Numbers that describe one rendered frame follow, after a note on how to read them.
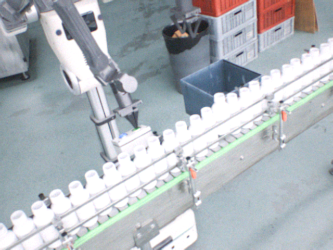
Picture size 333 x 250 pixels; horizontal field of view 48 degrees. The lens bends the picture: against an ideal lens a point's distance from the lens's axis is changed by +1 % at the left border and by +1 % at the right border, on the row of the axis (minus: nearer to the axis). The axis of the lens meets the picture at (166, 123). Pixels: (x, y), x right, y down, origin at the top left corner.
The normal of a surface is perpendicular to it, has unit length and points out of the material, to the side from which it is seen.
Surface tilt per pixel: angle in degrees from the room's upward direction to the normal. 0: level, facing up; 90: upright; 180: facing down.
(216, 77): 90
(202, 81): 90
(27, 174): 0
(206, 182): 90
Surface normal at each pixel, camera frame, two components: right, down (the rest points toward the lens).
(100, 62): 0.78, 0.39
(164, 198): 0.57, 0.39
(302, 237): -0.16, -0.81
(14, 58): 0.28, 0.47
